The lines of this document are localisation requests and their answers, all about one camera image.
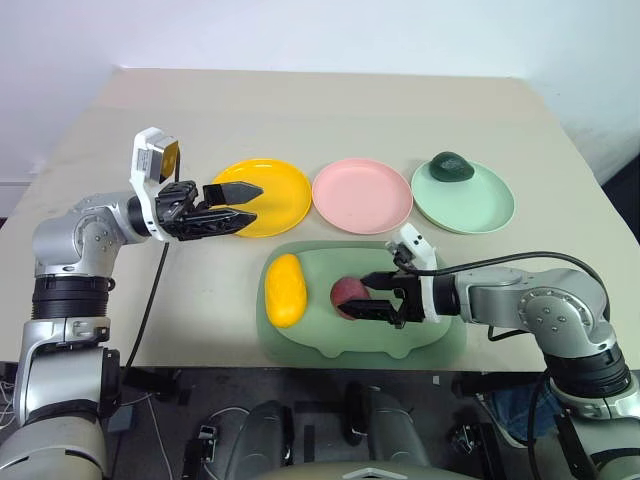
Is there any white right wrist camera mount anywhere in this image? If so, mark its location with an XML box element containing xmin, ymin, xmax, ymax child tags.
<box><xmin>384</xmin><ymin>223</ymin><xmax>442</xmax><ymax>324</ymax></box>

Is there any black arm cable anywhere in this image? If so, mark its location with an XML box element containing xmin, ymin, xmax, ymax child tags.
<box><xmin>389</xmin><ymin>243</ymin><xmax>613</xmax><ymax>344</ymax></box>
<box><xmin>122</xmin><ymin>142</ymin><xmax>182</xmax><ymax>371</ymax></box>

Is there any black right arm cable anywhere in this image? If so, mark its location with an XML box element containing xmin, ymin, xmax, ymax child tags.
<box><xmin>389</xmin><ymin>243</ymin><xmax>613</xmax><ymax>344</ymax></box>

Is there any black rounded upright part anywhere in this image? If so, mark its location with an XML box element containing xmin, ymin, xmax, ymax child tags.
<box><xmin>343</xmin><ymin>382</ymin><xmax>375</xmax><ymax>447</ymax></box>

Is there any dark rounded grey shape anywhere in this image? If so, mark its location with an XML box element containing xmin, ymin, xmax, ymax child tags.
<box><xmin>233</xmin><ymin>399</ymin><xmax>296</xmax><ymax>472</ymax></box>
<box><xmin>372</xmin><ymin>389</ymin><xmax>432</xmax><ymax>469</ymax></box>

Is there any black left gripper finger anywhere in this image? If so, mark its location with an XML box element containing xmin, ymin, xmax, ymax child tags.
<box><xmin>191</xmin><ymin>208</ymin><xmax>259</xmax><ymax>240</ymax></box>
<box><xmin>201</xmin><ymin>181</ymin><xmax>265</xmax><ymax>207</ymax></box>

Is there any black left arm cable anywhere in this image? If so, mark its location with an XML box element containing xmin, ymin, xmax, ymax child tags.
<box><xmin>122</xmin><ymin>142</ymin><xmax>182</xmax><ymax>371</ymax></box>

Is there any small grey box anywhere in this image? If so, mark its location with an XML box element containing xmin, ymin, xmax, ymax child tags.
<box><xmin>107</xmin><ymin>405</ymin><xmax>136</xmax><ymax>434</ymax></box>

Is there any yellow mango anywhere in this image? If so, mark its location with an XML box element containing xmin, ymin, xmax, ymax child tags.
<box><xmin>264</xmin><ymin>253</ymin><xmax>308</xmax><ymax>330</ymax></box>

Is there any green silicone tray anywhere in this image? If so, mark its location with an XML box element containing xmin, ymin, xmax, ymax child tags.
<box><xmin>255</xmin><ymin>240</ymin><xmax>469</xmax><ymax>365</ymax></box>

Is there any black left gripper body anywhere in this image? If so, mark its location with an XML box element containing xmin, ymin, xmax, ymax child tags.
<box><xmin>154</xmin><ymin>180</ymin><xmax>212</xmax><ymax>243</ymax></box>

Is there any grey robot torso edge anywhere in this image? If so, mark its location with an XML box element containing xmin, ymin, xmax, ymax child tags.
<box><xmin>258</xmin><ymin>462</ymin><xmax>482</xmax><ymax>480</ymax></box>

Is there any blue cloth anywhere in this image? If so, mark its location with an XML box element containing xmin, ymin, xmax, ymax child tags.
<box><xmin>488</xmin><ymin>387</ymin><xmax>554</xmax><ymax>444</ymax></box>

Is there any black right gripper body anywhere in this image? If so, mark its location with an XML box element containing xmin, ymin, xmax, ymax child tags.
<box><xmin>391</xmin><ymin>272</ymin><xmax>427</xmax><ymax>330</ymax></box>

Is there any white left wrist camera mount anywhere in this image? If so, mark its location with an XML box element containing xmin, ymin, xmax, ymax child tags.
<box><xmin>128</xmin><ymin>127</ymin><xmax>182</xmax><ymax>244</ymax></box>

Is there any light green plate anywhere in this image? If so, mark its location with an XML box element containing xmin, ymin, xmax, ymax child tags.
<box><xmin>410</xmin><ymin>159</ymin><xmax>516</xmax><ymax>236</ymax></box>

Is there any yellow plate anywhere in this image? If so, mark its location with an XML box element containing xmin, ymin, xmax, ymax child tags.
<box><xmin>211</xmin><ymin>158</ymin><xmax>313</xmax><ymax>239</ymax></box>

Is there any pink plate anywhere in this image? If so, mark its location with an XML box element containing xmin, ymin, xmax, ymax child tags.
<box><xmin>311</xmin><ymin>158</ymin><xmax>414</xmax><ymax>235</ymax></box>

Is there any dark green avocado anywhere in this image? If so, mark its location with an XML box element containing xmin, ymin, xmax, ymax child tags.
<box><xmin>429</xmin><ymin>152</ymin><xmax>475</xmax><ymax>183</ymax></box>

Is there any red apple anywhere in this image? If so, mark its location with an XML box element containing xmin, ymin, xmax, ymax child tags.
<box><xmin>330</xmin><ymin>278</ymin><xmax>374</xmax><ymax>320</ymax></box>

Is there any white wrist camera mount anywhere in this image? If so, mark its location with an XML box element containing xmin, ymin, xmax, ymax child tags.
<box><xmin>128</xmin><ymin>127</ymin><xmax>182</xmax><ymax>244</ymax></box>
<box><xmin>384</xmin><ymin>223</ymin><xmax>442</xmax><ymax>324</ymax></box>

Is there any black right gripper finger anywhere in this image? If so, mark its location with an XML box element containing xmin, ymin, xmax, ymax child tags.
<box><xmin>360</xmin><ymin>271</ymin><xmax>402</xmax><ymax>292</ymax></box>
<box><xmin>337</xmin><ymin>298</ymin><xmax>402</xmax><ymax>324</ymax></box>

